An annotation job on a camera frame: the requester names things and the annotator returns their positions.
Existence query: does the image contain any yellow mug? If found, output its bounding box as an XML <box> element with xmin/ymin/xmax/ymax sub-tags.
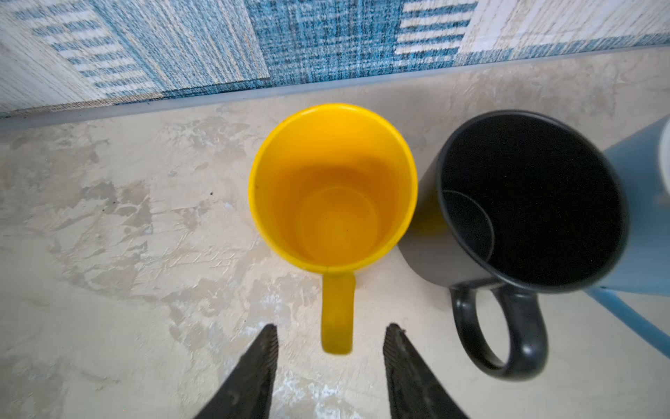
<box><xmin>248</xmin><ymin>103</ymin><xmax>418</xmax><ymax>354</ymax></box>

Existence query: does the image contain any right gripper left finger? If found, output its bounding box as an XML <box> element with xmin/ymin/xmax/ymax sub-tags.
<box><xmin>195</xmin><ymin>324</ymin><xmax>279</xmax><ymax>419</ymax></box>

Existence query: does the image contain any black mug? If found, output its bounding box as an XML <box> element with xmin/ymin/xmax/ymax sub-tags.
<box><xmin>399</xmin><ymin>110</ymin><xmax>629</xmax><ymax>382</ymax></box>

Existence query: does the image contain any light blue mug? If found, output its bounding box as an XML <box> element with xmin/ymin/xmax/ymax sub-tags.
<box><xmin>586</xmin><ymin>116</ymin><xmax>669</xmax><ymax>356</ymax></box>

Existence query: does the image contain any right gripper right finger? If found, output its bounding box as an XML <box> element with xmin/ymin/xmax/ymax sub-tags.
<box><xmin>383</xmin><ymin>323</ymin><xmax>467</xmax><ymax>419</ymax></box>

